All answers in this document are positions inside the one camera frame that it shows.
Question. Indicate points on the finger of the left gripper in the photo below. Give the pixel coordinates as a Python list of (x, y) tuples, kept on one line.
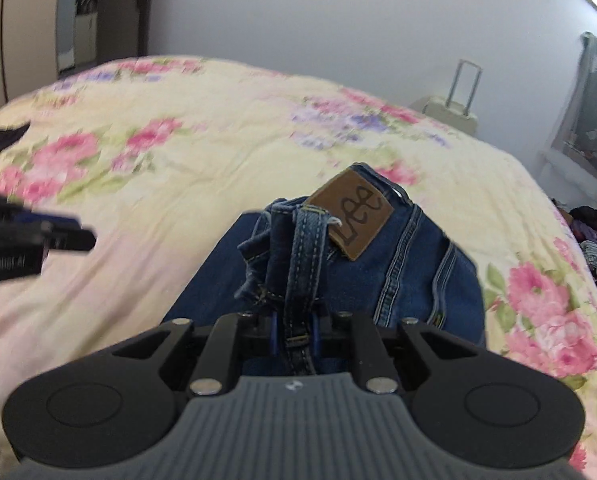
[(56, 232)]

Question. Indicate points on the dark brown door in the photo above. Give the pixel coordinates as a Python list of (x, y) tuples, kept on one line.
[(122, 29)]

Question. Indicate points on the blue denim jeans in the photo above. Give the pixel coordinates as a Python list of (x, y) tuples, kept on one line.
[(359, 245)]

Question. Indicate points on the black face mask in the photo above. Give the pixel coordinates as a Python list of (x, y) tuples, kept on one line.
[(11, 135)]

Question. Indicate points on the grey patterned window curtain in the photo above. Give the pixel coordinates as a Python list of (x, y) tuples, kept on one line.
[(576, 138)]

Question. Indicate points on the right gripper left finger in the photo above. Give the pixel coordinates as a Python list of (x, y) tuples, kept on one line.
[(270, 327)]

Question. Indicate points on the cream suitcase with handle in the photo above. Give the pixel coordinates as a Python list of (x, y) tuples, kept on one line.
[(447, 110)]

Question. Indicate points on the floral yellow bed quilt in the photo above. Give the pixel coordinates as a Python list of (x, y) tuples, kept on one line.
[(161, 155)]

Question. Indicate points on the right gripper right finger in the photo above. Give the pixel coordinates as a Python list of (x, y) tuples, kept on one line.
[(324, 338)]

